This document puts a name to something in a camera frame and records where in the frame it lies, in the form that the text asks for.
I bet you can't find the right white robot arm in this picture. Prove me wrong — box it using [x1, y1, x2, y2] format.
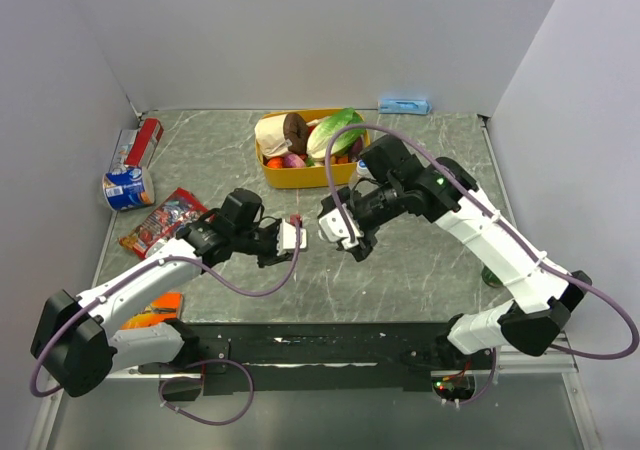
[318, 135, 584, 369]

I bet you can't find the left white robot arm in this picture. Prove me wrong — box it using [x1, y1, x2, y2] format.
[30, 188, 307, 398]

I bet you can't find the green glass bottle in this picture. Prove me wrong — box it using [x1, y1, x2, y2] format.
[481, 267, 503, 288]

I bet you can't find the purple toy eggplant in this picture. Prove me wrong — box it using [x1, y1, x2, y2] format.
[348, 137, 365, 163]

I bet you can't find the yellow plastic bin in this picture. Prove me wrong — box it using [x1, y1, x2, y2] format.
[255, 108, 370, 189]

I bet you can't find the orange toy fruit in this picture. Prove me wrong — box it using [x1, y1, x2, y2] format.
[266, 157, 284, 169]

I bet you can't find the green toy lettuce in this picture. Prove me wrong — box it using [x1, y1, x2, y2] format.
[306, 107, 365, 161]

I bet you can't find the pink toy onion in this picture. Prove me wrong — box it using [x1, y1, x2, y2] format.
[283, 154, 306, 169]

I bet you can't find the red snack bag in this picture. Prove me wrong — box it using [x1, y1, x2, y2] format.
[119, 188, 207, 259]

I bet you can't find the blue tissue pack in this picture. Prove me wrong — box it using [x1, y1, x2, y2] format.
[377, 98, 432, 115]

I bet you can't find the brown toy donut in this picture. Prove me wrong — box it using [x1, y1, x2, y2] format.
[283, 113, 310, 154]

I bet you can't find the orange razor package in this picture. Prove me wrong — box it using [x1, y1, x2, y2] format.
[121, 292, 184, 330]

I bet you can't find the blue white can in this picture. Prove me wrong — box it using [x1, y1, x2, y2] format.
[102, 166, 155, 211]

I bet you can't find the red silver box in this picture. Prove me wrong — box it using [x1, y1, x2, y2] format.
[109, 118, 164, 173]

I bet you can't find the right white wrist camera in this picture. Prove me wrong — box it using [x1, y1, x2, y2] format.
[318, 205, 364, 250]

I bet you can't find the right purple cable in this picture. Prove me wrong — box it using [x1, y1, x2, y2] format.
[323, 123, 640, 406]

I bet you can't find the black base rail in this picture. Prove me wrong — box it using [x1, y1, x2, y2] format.
[139, 322, 492, 396]

